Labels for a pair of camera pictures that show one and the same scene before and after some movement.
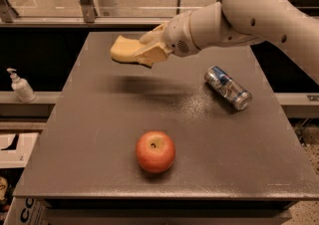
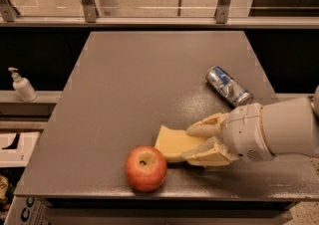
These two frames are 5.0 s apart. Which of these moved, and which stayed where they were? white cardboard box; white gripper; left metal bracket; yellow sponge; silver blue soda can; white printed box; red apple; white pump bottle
Moved: red apple; yellow sponge; white gripper
Stayed: white pump bottle; silver blue soda can; left metal bracket; white cardboard box; white printed box
